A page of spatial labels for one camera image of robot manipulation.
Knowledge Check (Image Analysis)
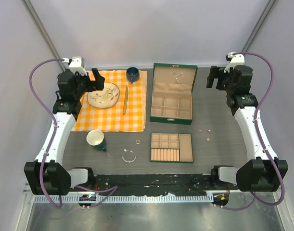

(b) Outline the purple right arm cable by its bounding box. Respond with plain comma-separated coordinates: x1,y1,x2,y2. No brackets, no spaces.
218,52,287,211

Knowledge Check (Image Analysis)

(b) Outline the green jewelry box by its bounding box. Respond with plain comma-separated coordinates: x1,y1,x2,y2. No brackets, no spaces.
150,63,198,125

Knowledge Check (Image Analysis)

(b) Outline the white slotted cable duct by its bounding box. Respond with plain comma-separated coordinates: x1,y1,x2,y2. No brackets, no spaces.
33,194,214,203

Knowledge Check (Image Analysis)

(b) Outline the gold table knife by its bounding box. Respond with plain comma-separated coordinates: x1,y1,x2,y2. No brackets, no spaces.
123,85,128,115

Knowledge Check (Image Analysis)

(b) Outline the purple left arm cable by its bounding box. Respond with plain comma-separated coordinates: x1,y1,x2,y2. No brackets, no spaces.
29,58,118,209

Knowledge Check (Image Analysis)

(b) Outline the silver bangle bracelet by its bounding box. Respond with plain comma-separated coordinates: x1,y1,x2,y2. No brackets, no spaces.
121,149,137,164

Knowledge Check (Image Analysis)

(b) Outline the dark blue cup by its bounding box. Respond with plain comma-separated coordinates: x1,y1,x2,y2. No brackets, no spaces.
126,67,140,83

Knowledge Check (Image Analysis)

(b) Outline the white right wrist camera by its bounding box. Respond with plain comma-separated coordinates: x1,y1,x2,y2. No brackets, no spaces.
224,52,245,73

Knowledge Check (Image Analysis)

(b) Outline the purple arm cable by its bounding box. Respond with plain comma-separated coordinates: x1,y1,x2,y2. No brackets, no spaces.
218,52,287,211
29,58,118,209

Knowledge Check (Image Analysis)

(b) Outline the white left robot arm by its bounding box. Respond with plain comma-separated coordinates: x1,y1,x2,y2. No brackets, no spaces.
24,68,105,196

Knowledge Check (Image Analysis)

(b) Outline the orange checkered cloth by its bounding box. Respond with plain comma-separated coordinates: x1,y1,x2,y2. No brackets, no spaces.
72,70,147,132

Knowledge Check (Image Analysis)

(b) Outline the green jewelry tray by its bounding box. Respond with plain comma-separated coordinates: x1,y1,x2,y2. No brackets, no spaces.
150,133,193,163

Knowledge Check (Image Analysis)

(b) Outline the floral ceramic plate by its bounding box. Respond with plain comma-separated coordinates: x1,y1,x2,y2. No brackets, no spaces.
88,82,120,109

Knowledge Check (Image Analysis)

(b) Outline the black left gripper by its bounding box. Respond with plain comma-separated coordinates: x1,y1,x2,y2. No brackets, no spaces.
73,69,104,100

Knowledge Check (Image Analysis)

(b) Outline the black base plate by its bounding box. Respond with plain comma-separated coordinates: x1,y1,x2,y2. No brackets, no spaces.
83,174,238,197

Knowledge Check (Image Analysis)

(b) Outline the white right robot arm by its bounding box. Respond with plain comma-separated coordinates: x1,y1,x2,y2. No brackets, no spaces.
206,65,288,192

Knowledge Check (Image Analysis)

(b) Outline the white green paper cup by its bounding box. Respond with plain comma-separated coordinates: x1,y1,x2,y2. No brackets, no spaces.
86,129,107,152

